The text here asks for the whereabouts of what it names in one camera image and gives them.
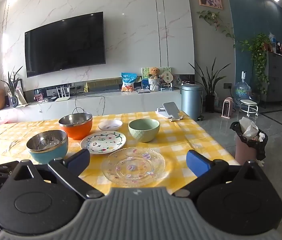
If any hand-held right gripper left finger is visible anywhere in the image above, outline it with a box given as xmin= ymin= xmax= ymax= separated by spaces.
xmin=5 ymin=149 xmax=105 ymax=200

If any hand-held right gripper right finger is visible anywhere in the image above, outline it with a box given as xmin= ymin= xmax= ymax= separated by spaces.
xmin=172 ymin=149 xmax=273 ymax=197

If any white fruit-print plate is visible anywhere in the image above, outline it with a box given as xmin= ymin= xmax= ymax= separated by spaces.
xmin=80 ymin=131 xmax=127 ymax=155

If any orange steel-lined bowl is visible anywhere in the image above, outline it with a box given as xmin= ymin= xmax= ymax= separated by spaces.
xmin=58 ymin=113 xmax=93 ymax=140

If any blue steel-lined bowl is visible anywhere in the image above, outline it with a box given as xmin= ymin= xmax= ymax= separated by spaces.
xmin=26 ymin=129 xmax=69 ymax=165

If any small white dish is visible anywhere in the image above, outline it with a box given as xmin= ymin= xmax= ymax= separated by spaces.
xmin=98 ymin=119 xmax=123 ymax=131

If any clear glass plate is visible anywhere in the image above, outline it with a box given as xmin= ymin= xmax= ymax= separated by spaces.
xmin=100 ymin=147 xmax=166 ymax=187

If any green ceramic bowl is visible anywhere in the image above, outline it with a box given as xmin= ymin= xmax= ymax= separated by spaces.
xmin=128 ymin=118 xmax=160 ymax=143

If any yellow checked tablecloth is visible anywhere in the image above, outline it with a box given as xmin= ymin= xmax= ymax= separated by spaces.
xmin=0 ymin=111 xmax=240 ymax=203

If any pink trash bin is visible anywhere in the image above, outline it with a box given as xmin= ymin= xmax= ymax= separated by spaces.
xmin=235 ymin=133 xmax=262 ymax=161

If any grey smartphone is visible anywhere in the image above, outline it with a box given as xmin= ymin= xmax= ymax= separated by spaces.
xmin=163 ymin=102 xmax=181 ymax=118

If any blue-grey pedal bin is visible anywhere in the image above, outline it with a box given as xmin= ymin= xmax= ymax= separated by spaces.
xmin=180 ymin=84 xmax=203 ymax=121

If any pink space heater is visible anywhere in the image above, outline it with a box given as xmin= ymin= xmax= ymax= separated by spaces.
xmin=221 ymin=97 xmax=234 ymax=119

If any white router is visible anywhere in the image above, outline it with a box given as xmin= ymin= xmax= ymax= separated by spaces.
xmin=55 ymin=86 xmax=71 ymax=102

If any black trash bag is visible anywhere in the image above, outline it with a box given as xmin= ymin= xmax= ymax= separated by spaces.
xmin=230 ymin=121 xmax=268 ymax=161

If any white paper bag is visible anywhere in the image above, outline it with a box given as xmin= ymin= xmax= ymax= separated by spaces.
xmin=15 ymin=86 xmax=28 ymax=105

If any yellow cloth in console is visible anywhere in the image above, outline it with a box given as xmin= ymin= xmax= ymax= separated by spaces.
xmin=84 ymin=79 xmax=120 ymax=92

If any potted snake plant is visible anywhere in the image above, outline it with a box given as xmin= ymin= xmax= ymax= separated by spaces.
xmin=188 ymin=57 xmax=231 ymax=113

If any white rolling stool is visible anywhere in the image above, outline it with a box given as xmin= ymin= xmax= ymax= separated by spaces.
xmin=239 ymin=99 xmax=259 ymax=117

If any green plant in dark vase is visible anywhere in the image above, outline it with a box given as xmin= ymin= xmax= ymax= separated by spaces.
xmin=1 ymin=66 xmax=24 ymax=108

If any water jug with pump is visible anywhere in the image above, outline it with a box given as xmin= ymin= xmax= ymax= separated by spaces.
xmin=235 ymin=70 xmax=252 ymax=105

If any round paper fan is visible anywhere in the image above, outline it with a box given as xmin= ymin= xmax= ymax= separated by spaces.
xmin=161 ymin=70 xmax=174 ymax=84

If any blue snack bag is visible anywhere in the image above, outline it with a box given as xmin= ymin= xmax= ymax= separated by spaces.
xmin=121 ymin=72 xmax=138 ymax=93

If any brown teddy bear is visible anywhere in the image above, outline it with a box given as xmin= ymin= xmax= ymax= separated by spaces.
xmin=148 ymin=67 xmax=160 ymax=79

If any green painted picture card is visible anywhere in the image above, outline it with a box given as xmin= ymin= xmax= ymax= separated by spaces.
xmin=141 ymin=67 xmax=172 ymax=81

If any grey sideboard cabinet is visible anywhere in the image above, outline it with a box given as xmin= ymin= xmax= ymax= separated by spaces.
xmin=252 ymin=51 xmax=282 ymax=109

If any trailing pothos plant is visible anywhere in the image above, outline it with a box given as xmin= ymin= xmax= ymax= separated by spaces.
xmin=240 ymin=34 xmax=272 ymax=95

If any black cable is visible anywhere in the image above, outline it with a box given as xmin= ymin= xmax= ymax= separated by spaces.
xmin=72 ymin=95 xmax=106 ymax=117

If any black wall television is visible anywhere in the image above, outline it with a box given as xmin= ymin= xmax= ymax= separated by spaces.
xmin=24 ymin=11 xmax=106 ymax=78

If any wall trailing vine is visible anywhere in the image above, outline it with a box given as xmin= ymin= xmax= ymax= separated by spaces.
xmin=197 ymin=10 xmax=236 ymax=48

